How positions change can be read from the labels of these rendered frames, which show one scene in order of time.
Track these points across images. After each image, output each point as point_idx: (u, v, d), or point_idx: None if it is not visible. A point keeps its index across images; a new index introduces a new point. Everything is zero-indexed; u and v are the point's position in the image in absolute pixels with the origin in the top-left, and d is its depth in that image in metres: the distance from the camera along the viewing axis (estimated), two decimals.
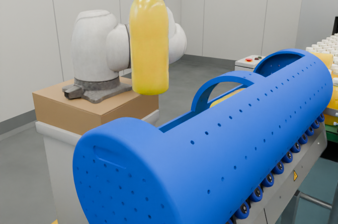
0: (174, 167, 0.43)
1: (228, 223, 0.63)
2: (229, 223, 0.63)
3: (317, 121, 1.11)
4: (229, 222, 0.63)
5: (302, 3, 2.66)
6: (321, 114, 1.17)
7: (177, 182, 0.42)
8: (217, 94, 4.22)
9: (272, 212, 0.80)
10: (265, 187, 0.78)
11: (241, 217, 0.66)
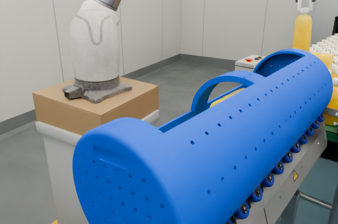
0: (174, 167, 0.43)
1: (228, 223, 0.63)
2: (229, 223, 0.63)
3: (317, 121, 1.11)
4: (229, 222, 0.63)
5: (302, 3, 2.66)
6: (321, 114, 1.17)
7: (177, 182, 0.42)
8: (217, 94, 4.22)
9: (272, 212, 0.80)
10: (265, 187, 0.78)
11: (241, 217, 0.66)
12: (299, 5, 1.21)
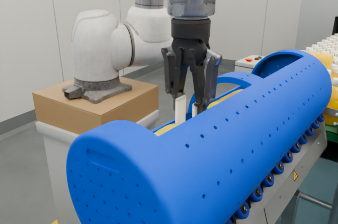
0: (168, 171, 0.42)
1: (226, 222, 0.63)
2: (227, 222, 0.63)
3: (317, 121, 1.11)
4: (226, 221, 0.63)
5: (302, 3, 2.66)
6: (321, 114, 1.17)
7: (171, 187, 0.41)
8: (217, 94, 4.22)
9: (272, 212, 0.80)
10: (268, 186, 0.79)
11: (245, 218, 0.67)
12: (178, 118, 0.63)
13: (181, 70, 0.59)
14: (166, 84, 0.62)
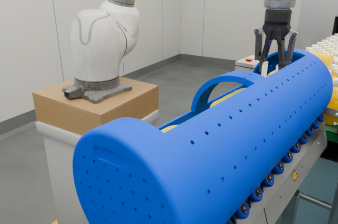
0: (174, 167, 0.43)
1: (228, 223, 0.63)
2: (229, 223, 0.63)
3: (317, 121, 1.11)
4: (229, 222, 0.63)
5: (302, 3, 2.66)
6: (321, 114, 1.17)
7: (177, 182, 0.42)
8: (217, 94, 4.22)
9: (272, 212, 0.80)
10: (265, 187, 0.78)
11: (241, 217, 0.66)
12: (263, 76, 0.95)
13: (268, 43, 0.91)
14: (255, 53, 0.95)
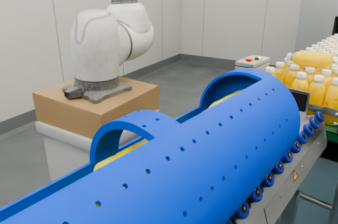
0: None
1: None
2: None
3: (317, 121, 1.11)
4: None
5: (302, 3, 2.66)
6: (321, 114, 1.17)
7: None
8: None
9: (272, 212, 0.80)
10: None
11: None
12: None
13: None
14: None
